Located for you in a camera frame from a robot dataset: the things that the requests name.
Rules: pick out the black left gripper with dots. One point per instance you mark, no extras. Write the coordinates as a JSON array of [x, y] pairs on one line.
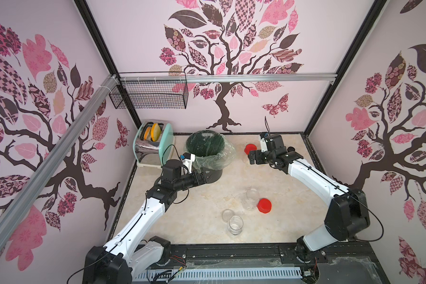
[[201, 180]]

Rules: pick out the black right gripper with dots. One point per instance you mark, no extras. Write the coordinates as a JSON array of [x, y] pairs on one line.
[[254, 156]]

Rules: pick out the oatmeal jar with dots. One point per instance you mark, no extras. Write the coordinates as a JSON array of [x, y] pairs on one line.
[[252, 198], [245, 160]]

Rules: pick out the black trash bin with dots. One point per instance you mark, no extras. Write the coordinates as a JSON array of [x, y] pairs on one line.
[[208, 147]]

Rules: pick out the red jar lid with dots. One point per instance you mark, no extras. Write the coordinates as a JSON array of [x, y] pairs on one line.
[[249, 147], [264, 205]]

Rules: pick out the clear jar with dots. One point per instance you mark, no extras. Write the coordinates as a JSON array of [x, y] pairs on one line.
[[235, 225]]

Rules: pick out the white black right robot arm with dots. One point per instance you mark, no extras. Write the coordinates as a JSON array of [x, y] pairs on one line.
[[347, 213]]

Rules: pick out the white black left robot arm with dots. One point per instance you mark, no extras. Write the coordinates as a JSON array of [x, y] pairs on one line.
[[122, 258]]

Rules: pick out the clear plastic bin liner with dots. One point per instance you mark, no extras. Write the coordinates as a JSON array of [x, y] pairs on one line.
[[229, 151]]

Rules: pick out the mint green toaster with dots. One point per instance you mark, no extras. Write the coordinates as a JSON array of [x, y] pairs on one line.
[[153, 154]]

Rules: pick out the yellow toast slice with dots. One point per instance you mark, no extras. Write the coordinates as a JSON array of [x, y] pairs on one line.
[[155, 132]]

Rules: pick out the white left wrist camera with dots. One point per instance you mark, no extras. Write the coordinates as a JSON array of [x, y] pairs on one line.
[[187, 160]]

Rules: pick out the back aluminium rail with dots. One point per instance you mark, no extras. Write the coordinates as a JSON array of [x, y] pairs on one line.
[[329, 77]]

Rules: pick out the aluminium rail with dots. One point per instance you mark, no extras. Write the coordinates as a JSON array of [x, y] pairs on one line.
[[23, 201], [329, 77]]

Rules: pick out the black wire basket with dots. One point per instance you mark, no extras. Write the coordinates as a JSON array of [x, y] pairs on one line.
[[151, 90]]

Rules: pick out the white slotted cable duct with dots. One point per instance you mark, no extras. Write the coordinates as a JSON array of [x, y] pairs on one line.
[[217, 274]]

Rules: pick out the left aluminium rail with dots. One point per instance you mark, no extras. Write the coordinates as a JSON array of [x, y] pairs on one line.
[[23, 201]]

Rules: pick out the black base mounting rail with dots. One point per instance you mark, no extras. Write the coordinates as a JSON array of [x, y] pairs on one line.
[[339, 263]]

